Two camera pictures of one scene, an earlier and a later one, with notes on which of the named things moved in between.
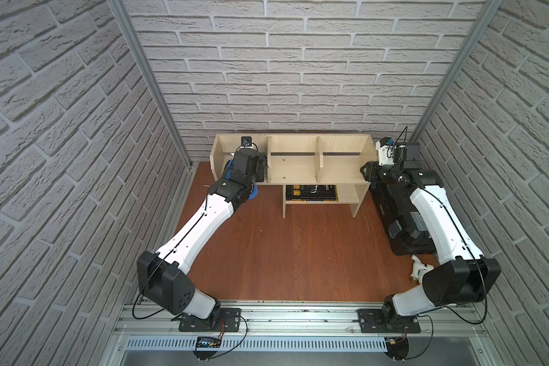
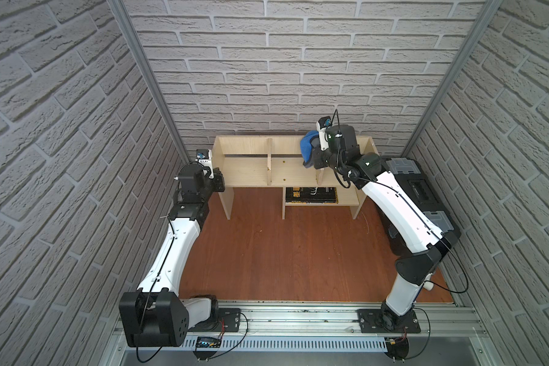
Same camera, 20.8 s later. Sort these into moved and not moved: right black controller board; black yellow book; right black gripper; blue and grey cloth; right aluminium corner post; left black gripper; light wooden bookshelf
Moved: left black gripper; right black gripper; blue and grey cloth
Not moved: light wooden bookshelf; right aluminium corner post; black yellow book; right black controller board
